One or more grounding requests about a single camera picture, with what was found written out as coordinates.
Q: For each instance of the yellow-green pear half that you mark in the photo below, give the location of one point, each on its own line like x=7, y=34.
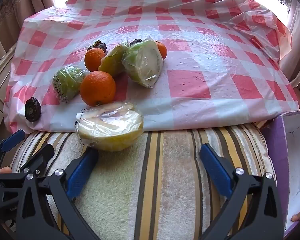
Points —
x=113, y=60

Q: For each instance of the striped towel blanket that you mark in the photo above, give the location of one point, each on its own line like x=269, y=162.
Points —
x=165, y=167

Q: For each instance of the yellow apple half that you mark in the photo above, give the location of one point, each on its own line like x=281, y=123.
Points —
x=110, y=130

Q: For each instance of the red checkered plastic tablecloth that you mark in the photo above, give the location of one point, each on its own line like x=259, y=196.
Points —
x=190, y=55

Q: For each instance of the large green apple half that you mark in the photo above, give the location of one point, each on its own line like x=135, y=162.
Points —
x=142, y=63

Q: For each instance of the person's left hand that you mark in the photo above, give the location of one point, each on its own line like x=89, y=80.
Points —
x=5, y=170

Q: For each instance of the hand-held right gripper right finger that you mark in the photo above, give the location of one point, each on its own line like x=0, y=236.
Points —
x=215, y=170

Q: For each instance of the small orange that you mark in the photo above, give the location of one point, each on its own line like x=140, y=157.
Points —
x=93, y=58
x=162, y=50

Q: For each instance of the purple cardboard box white inside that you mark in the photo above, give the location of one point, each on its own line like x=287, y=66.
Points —
x=297, y=155

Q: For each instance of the dark brown mangosteen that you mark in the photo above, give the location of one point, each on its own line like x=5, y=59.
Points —
x=98, y=46
x=136, y=41
x=33, y=109

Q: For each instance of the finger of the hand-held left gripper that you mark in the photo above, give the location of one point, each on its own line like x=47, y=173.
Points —
x=40, y=157
x=12, y=140

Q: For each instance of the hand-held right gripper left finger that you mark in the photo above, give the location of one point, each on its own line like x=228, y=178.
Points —
x=81, y=173

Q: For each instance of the large orange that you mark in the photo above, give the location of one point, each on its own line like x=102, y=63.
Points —
x=97, y=88

